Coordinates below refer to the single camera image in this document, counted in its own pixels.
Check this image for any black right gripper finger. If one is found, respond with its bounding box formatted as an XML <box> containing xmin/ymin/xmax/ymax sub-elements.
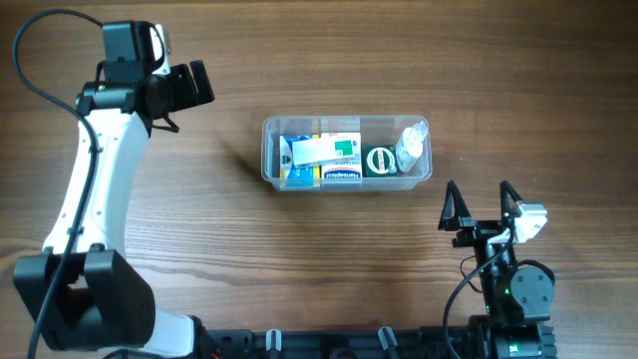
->
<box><xmin>499</xmin><ymin>180</ymin><xmax>522</xmax><ymax>219</ymax></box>
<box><xmin>438</xmin><ymin>180</ymin><xmax>472</xmax><ymax>230</ymax></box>

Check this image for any white bottle clear cap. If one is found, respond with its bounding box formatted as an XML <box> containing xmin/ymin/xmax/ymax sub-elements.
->
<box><xmin>396</xmin><ymin>121</ymin><xmax>429</xmax><ymax>173</ymax></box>

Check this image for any green square small box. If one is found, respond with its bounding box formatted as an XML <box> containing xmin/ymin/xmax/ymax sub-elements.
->
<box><xmin>364</xmin><ymin>145</ymin><xmax>398</xmax><ymax>178</ymax></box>

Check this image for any white Hansaplast box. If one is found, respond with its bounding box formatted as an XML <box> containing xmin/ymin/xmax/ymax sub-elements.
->
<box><xmin>321</xmin><ymin>133</ymin><xmax>363</xmax><ymax>179</ymax></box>

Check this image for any clear plastic container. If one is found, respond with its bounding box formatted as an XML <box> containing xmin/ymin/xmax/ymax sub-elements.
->
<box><xmin>261</xmin><ymin>115</ymin><xmax>433</xmax><ymax>191</ymax></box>

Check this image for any white blue Panadol box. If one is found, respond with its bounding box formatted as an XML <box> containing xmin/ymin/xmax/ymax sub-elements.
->
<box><xmin>292</xmin><ymin>137</ymin><xmax>356</xmax><ymax>168</ymax></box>

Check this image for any blue yellow VapoDrops box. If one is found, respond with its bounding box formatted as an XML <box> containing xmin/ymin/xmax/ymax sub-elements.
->
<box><xmin>279</xmin><ymin>135</ymin><xmax>321</xmax><ymax>188</ymax></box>

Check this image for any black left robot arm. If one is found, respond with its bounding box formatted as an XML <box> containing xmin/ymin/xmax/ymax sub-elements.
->
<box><xmin>14</xmin><ymin>21</ymin><xmax>214</xmax><ymax>358</ymax></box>

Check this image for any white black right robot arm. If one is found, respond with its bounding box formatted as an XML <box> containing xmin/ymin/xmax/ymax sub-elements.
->
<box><xmin>438</xmin><ymin>180</ymin><xmax>557</xmax><ymax>358</ymax></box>

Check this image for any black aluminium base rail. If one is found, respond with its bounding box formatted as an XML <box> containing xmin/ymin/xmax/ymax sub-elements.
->
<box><xmin>208</xmin><ymin>326</ymin><xmax>557</xmax><ymax>359</ymax></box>

